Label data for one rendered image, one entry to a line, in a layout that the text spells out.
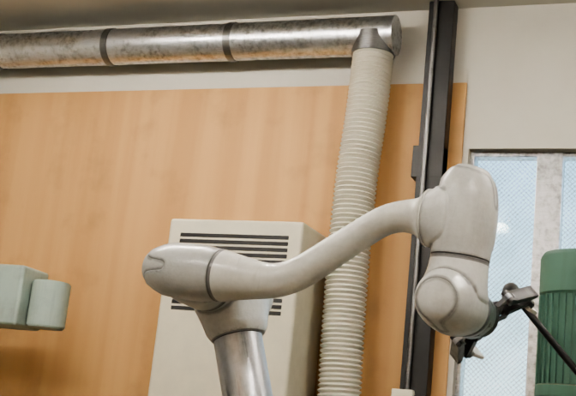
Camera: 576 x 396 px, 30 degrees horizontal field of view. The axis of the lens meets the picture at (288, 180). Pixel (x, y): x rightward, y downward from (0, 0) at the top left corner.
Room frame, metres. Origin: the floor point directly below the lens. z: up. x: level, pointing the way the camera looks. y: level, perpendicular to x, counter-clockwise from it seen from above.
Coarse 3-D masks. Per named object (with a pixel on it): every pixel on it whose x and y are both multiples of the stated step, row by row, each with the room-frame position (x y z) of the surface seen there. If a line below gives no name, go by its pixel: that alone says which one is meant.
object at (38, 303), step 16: (0, 272) 3.92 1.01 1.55; (16, 272) 3.90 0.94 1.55; (32, 272) 3.94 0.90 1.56; (0, 288) 3.92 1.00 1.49; (16, 288) 3.89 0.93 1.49; (32, 288) 3.92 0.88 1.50; (48, 288) 3.88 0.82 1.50; (64, 288) 3.91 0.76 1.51; (0, 304) 3.91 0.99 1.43; (16, 304) 3.89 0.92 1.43; (32, 304) 3.90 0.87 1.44; (48, 304) 3.88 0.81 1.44; (64, 304) 3.92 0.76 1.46; (0, 320) 3.91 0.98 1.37; (16, 320) 3.89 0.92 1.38; (32, 320) 3.89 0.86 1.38; (48, 320) 3.88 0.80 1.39; (64, 320) 3.94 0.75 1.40
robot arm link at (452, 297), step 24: (432, 264) 1.78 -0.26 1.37; (456, 264) 1.76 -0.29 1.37; (480, 264) 1.76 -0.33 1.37; (432, 288) 1.73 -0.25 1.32; (456, 288) 1.72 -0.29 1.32; (480, 288) 1.76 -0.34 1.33; (432, 312) 1.73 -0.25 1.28; (456, 312) 1.72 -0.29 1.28; (480, 312) 1.78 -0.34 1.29; (456, 336) 1.82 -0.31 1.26
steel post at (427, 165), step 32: (448, 32) 3.69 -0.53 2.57; (448, 64) 3.69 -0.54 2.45; (448, 96) 3.70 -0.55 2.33; (448, 128) 3.73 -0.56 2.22; (416, 160) 3.72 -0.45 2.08; (416, 192) 3.72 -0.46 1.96; (416, 256) 3.69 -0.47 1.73; (416, 288) 3.69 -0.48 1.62; (416, 320) 3.71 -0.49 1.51; (416, 352) 3.70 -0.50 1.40; (416, 384) 3.70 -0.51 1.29
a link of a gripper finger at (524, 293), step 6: (522, 288) 1.98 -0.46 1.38; (528, 288) 1.99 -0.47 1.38; (504, 294) 1.94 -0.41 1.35; (516, 294) 1.96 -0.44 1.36; (522, 294) 1.97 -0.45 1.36; (528, 294) 1.98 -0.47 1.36; (534, 294) 1.99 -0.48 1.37; (510, 300) 1.93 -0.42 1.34; (516, 300) 1.95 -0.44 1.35; (522, 300) 1.97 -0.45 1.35; (528, 300) 1.99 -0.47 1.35
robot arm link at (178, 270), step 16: (160, 256) 2.07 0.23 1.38; (176, 256) 2.04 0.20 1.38; (192, 256) 2.03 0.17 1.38; (208, 256) 2.01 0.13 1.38; (144, 272) 2.11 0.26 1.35; (160, 272) 2.06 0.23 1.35; (176, 272) 2.04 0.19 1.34; (192, 272) 2.02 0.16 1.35; (160, 288) 2.08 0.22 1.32; (176, 288) 2.05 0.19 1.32; (192, 288) 2.03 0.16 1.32; (192, 304) 2.12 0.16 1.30; (208, 304) 2.11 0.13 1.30
